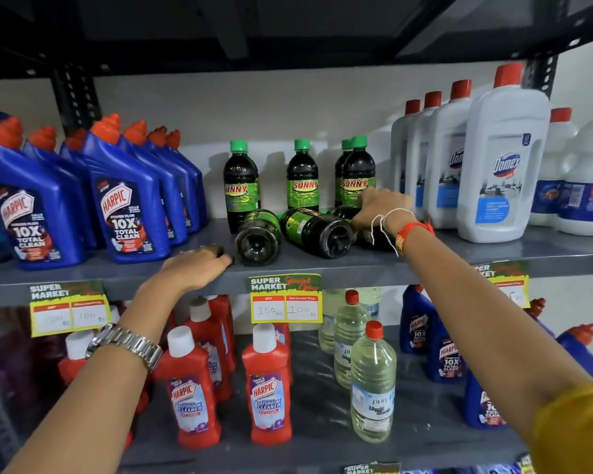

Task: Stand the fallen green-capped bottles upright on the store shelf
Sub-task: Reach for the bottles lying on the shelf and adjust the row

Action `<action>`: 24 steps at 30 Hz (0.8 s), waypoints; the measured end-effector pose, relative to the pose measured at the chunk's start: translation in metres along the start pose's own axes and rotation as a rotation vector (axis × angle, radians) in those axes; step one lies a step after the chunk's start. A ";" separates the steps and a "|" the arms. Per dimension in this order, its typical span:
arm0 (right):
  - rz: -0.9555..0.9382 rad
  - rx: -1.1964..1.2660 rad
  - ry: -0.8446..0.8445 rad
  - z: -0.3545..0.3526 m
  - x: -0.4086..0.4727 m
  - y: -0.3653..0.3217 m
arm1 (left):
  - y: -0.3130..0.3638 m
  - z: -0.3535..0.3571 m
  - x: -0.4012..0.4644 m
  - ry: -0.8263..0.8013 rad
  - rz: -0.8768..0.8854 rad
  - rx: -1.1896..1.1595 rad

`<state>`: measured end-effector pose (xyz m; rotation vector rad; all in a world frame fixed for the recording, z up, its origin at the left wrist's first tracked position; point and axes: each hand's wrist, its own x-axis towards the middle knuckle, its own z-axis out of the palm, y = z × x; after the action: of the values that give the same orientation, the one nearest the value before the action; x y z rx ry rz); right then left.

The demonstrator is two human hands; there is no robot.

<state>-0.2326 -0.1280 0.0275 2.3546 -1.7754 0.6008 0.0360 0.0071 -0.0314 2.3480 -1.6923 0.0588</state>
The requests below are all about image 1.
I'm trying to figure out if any clear liquid bottle red cap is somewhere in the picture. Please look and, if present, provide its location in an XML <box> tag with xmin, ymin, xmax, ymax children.
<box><xmin>358</xmin><ymin>287</ymin><xmax>382</xmax><ymax>321</ymax></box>
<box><xmin>351</xmin><ymin>321</ymin><xmax>397</xmax><ymax>444</ymax></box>
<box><xmin>334</xmin><ymin>290</ymin><xmax>369</xmax><ymax>389</ymax></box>
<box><xmin>319</xmin><ymin>290</ymin><xmax>344</xmax><ymax>355</ymax></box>

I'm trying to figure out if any person's right hand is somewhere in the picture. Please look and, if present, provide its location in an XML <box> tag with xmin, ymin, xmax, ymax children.
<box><xmin>351</xmin><ymin>187</ymin><xmax>419</xmax><ymax>237</ymax></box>

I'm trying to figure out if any group of dark green-capped bottles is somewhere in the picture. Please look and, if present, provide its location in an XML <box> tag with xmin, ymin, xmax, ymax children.
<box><xmin>222</xmin><ymin>135</ymin><xmax>376</xmax><ymax>267</ymax></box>

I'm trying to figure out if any orange wristband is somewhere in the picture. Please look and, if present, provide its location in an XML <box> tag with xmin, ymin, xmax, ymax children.
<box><xmin>394</xmin><ymin>221</ymin><xmax>435</xmax><ymax>256</ymax></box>

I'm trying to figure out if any person's right forearm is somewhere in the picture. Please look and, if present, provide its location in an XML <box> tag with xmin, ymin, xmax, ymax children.
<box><xmin>398</xmin><ymin>226</ymin><xmax>593</xmax><ymax>440</ymax></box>

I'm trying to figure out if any row of blue cleaner bottles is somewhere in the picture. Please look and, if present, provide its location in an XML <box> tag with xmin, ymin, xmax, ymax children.
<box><xmin>0</xmin><ymin>113</ymin><xmax>209</xmax><ymax>271</ymax></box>

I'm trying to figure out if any person's left hand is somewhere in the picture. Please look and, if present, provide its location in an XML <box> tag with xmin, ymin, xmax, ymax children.
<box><xmin>151</xmin><ymin>245</ymin><xmax>234</xmax><ymax>295</ymax></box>

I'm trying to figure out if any grey metal shelf rack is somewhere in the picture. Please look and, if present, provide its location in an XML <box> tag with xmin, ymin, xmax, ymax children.
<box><xmin>0</xmin><ymin>0</ymin><xmax>593</xmax><ymax>474</ymax></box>

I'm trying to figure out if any white cleaner bottle red cap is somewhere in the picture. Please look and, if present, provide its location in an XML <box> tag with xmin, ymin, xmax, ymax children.
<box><xmin>457</xmin><ymin>63</ymin><xmax>551</xmax><ymax>244</ymax></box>
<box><xmin>423</xmin><ymin>80</ymin><xmax>475</xmax><ymax>230</ymax></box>
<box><xmin>390</xmin><ymin>99</ymin><xmax>421</xmax><ymax>208</ymax></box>
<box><xmin>406</xmin><ymin>91</ymin><xmax>443</xmax><ymax>223</ymax></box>

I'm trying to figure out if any group of red cleaner bottles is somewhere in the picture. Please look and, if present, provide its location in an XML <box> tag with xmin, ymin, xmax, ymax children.
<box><xmin>57</xmin><ymin>293</ymin><xmax>293</xmax><ymax>450</ymax></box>

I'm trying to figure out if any blue toilet cleaner bottle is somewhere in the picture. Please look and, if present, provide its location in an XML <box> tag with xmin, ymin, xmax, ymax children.
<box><xmin>425</xmin><ymin>316</ymin><xmax>467</xmax><ymax>383</ymax></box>
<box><xmin>556</xmin><ymin>324</ymin><xmax>593</xmax><ymax>385</ymax></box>
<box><xmin>400</xmin><ymin>285</ymin><xmax>436</xmax><ymax>355</ymax></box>
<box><xmin>524</xmin><ymin>298</ymin><xmax>556</xmax><ymax>338</ymax></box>
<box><xmin>465</xmin><ymin>372</ymin><xmax>507</xmax><ymax>430</ymax></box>

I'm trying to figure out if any silver metal wristwatch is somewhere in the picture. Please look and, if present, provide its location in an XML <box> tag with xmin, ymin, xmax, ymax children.
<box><xmin>85</xmin><ymin>324</ymin><xmax>164</xmax><ymax>373</ymax></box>

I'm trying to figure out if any person's left forearm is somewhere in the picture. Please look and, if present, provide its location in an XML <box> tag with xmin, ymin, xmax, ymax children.
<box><xmin>2</xmin><ymin>286</ymin><xmax>179</xmax><ymax>474</ymax></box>

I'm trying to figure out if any white bottle dark blue label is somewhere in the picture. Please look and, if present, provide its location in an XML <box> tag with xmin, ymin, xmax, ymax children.
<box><xmin>556</xmin><ymin>99</ymin><xmax>593</xmax><ymax>237</ymax></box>
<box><xmin>530</xmin><ymin>107</ymin><xmax>579</xmax><ymax>227</ymax></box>

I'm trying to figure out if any dark phenyl bottle green label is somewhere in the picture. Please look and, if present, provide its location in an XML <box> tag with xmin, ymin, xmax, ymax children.
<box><xmin>328</xmin><ymin>206</ymin><xmax>396</xmax><ymax>251</ymax></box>

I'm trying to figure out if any yellow sleeve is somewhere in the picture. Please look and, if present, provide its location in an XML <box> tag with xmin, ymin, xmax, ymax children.
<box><xmin>529</xmin><ymin>384</ymin><xmax>593</xmax><ymax>474</ymax></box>

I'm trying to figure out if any white thread bracelet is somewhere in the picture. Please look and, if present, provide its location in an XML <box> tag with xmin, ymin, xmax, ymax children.
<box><xmin>371</xmin><ymin>208</ymin><xmax>417</xmax><ymax>245</ymax></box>

